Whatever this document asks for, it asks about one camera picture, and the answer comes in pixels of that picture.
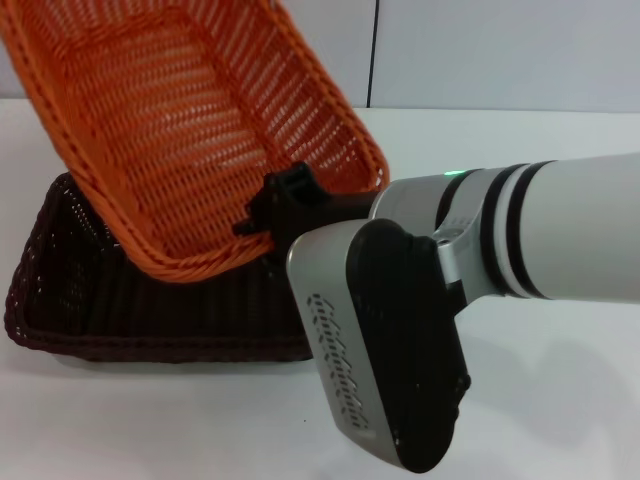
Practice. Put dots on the orange wicker basket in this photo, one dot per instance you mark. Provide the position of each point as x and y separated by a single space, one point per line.
165 125

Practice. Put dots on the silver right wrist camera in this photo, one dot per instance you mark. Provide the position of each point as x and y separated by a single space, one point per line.
400 350

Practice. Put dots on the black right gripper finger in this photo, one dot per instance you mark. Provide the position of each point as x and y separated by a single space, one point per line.
295 185
257 217

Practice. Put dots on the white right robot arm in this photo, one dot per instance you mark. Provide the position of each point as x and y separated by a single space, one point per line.
575 225

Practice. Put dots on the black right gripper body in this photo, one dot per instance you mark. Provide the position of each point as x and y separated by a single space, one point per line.
325 215

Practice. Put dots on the dark brown wicker basket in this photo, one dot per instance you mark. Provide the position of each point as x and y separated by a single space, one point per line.
150 320

